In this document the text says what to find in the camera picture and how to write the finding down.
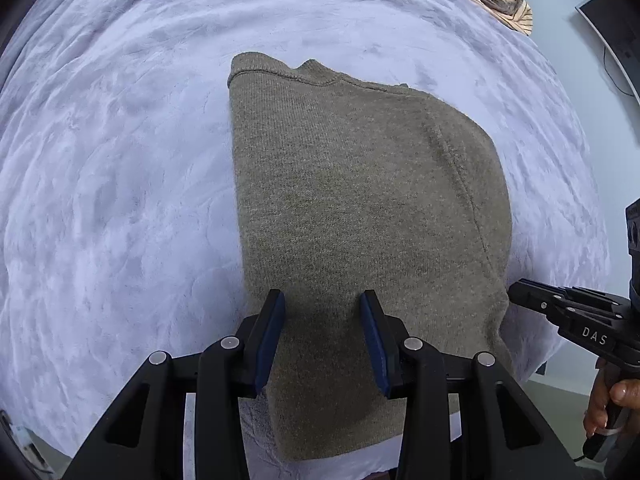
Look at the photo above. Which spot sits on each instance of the curved monitor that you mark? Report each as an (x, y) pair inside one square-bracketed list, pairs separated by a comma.
[(615, 25)]

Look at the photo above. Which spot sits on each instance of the olive knit sweater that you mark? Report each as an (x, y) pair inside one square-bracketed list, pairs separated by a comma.
[(360, 200)]

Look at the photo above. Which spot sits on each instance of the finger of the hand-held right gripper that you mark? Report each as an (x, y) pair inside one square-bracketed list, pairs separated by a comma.
[(537, 300), (595, 297)]

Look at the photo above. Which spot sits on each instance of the lavender fleece blanket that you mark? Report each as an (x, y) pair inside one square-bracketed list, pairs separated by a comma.
[(125, 160)]

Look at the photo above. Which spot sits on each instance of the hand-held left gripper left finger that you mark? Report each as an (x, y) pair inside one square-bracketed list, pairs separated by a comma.
[(267, 345)]

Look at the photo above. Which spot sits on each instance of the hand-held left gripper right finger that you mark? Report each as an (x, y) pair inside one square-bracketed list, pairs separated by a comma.
[(376, 355)]

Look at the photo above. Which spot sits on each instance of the person's right hand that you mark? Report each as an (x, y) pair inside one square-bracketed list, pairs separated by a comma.
[(597, 405)]

